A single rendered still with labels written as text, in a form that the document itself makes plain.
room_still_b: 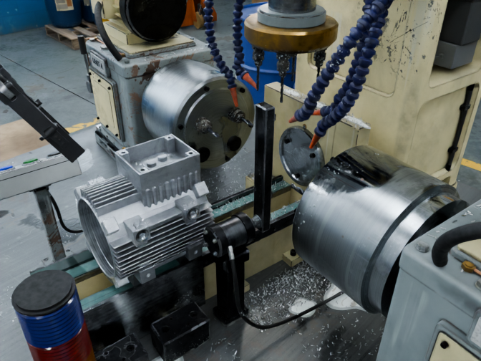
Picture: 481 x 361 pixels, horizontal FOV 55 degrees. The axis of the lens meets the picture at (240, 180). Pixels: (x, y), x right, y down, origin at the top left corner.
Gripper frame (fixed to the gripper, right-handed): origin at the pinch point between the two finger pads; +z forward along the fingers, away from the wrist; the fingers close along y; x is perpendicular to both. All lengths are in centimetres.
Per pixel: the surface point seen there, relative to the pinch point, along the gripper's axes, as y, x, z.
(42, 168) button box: 14.8, 7.9, 10.7
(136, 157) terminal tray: -1.5, -6.9, 12.9
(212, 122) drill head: 14.6, -27.0, 32.3
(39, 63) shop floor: 421, -16, 150
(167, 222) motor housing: -14.8, -2.6, 17.7
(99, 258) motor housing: -3.8, 11.6, 22.4
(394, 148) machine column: -22, -48, 43
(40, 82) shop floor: 367, -3, 143
